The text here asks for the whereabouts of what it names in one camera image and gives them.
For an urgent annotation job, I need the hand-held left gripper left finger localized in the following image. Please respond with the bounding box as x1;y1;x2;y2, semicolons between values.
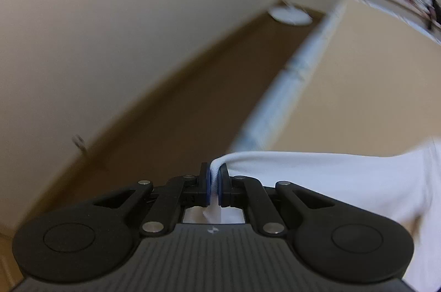
93;163;211;237

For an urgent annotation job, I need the white long-sleeved garment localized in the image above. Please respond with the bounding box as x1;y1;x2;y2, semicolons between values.
182;136;441;292

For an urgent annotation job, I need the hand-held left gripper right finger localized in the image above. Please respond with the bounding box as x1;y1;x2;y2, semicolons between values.
217;164;333;235

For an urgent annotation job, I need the striped bed mattress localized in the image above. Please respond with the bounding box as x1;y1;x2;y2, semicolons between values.
230;0;348;155

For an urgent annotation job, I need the beige bed mat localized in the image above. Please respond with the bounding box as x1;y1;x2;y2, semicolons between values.
265;0;441;158

